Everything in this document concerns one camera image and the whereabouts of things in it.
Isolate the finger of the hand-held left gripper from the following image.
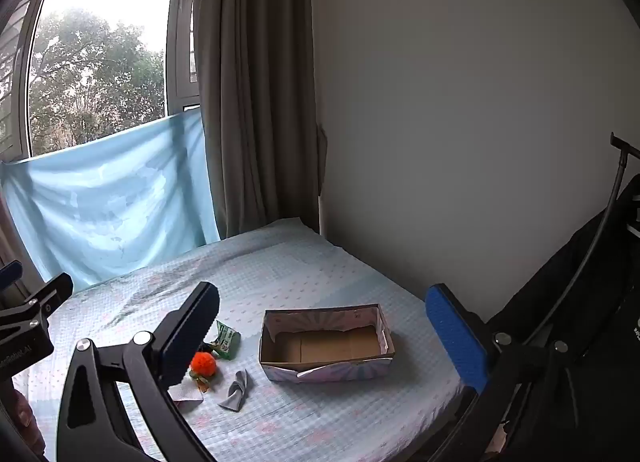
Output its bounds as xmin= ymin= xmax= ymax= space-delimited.
xmin=0 ymin=262 xmax=24 ymax=294
xmin=0 ymin=272 xmax=74 ymax=340

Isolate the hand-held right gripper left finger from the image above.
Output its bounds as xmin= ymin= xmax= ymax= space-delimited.
xmin=56 ymin=281 xmax=221 ymax=462

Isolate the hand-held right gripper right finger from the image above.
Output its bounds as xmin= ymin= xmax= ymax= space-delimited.
xmin=425 ymin=283 xmax=583 ymax=462

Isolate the orange pompom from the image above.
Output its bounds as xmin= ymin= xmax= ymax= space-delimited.
xmin=190 ymin=352 xmax=218 ymax=377

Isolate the green snack packet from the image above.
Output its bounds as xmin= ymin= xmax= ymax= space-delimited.
xmin=202 ymin=321 xmax=242 ymax=359

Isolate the white tissue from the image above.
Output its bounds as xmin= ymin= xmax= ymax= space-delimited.
xmin=167 ymin=374 xmax=205 ymax=403

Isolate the grey sock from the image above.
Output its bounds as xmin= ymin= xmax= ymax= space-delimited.
xmin=218 ymin=369 xmax=250 ymax=412

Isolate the patterned cardboard box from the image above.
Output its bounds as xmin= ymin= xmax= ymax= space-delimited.
xmin=258 ymin=303 xmax=397 ymax=384

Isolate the light blue hanging cloth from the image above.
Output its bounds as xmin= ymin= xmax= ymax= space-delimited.
xmin=0 ymin=110 xmax=222 ymax=294

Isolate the black garment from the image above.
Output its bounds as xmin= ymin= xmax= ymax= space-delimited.
xmin=487 ymin=187 xmax=640 ymax=462

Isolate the black stand rod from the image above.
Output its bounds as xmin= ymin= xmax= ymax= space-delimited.
xmin=525 ymin=131 xmax=640 ymax=343

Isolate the window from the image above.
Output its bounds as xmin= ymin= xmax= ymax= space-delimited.
xmin=0 ymin=0 xmax=202 ymax=164

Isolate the grey-brown curtain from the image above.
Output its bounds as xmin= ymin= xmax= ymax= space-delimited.
xmin=192 ymin=0 xmax=327 ymax=244

